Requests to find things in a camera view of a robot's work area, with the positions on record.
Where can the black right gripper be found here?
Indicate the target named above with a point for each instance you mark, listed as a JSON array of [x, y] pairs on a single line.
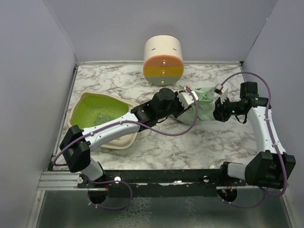
[[219, 112]]

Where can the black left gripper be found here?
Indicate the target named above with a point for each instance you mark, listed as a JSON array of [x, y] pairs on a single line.
[[182, 109]]

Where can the green cat litter bag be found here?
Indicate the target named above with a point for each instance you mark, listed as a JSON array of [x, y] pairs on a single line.
[[206, 101]]

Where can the green cat litter pellets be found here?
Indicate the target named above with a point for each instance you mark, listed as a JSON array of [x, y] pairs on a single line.
[[100, 116]]

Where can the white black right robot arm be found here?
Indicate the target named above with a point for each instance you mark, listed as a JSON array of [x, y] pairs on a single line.
[[271, 167]]

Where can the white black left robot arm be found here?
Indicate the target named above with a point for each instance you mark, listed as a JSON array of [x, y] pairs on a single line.
[[77, 144]]

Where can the beige green litter box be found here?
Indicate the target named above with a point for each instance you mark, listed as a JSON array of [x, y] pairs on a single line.
[[95, 108]]

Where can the cream round drawer cabinet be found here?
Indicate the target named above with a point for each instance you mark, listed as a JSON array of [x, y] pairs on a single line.
[[163, 63]]

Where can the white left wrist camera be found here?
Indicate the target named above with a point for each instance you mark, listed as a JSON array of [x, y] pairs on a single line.
[[187, 97]]

